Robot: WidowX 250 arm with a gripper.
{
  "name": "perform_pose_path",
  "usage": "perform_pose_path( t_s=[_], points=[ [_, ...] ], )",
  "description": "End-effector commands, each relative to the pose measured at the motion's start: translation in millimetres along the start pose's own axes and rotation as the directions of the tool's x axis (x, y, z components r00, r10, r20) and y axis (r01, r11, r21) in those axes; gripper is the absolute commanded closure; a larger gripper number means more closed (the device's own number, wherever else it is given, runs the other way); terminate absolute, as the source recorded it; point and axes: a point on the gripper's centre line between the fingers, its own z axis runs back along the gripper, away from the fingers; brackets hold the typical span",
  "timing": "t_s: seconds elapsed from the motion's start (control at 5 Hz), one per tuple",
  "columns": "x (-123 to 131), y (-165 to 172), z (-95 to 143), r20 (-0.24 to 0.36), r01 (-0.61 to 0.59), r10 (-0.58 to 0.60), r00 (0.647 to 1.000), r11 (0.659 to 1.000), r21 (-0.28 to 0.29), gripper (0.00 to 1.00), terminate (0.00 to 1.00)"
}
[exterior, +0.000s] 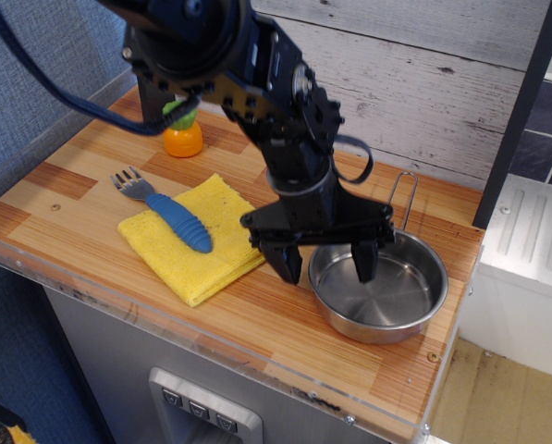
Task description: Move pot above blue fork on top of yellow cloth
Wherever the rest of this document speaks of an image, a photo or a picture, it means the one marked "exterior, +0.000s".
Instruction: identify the orange toy carrot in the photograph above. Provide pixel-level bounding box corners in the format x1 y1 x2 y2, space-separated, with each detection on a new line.
163 108 203 158

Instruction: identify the black braided cable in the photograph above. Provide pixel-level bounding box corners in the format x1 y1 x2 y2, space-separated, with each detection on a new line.
0 0 201 138

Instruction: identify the dark left post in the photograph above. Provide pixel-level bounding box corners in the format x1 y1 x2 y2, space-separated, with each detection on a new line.
133 70 175 131

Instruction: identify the white ridged appliance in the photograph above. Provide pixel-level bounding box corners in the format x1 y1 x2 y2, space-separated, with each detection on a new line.
460 175 552 375

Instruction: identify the silver dispenser panel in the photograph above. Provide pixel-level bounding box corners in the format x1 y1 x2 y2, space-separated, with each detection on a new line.
149 367 264 443

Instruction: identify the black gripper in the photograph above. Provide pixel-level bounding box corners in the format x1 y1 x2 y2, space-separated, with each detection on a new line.
240 171 395 285

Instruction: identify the blue handled metal fork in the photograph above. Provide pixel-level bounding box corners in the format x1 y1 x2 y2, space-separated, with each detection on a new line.
110 166 214 253

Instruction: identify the yellow black object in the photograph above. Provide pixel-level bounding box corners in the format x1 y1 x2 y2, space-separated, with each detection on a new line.
0 420 38 444

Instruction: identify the stainless steel pot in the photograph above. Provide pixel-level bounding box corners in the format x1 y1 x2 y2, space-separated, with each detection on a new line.
308 171 449 345

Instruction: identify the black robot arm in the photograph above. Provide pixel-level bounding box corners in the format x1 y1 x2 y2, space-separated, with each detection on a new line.
106 1 395 283

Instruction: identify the dark right post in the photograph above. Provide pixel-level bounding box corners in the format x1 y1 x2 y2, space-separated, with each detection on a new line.
472 1 552 229

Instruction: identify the clear acrylic edge guard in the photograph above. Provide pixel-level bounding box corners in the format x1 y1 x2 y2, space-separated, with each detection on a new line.
0 224 483 443

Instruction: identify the yellow folded cloth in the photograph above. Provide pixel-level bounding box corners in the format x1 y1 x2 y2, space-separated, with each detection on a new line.
117 174 264 307

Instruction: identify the dark post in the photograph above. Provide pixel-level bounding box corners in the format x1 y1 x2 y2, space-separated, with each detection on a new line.
133 70 175 131
472 1 552 229

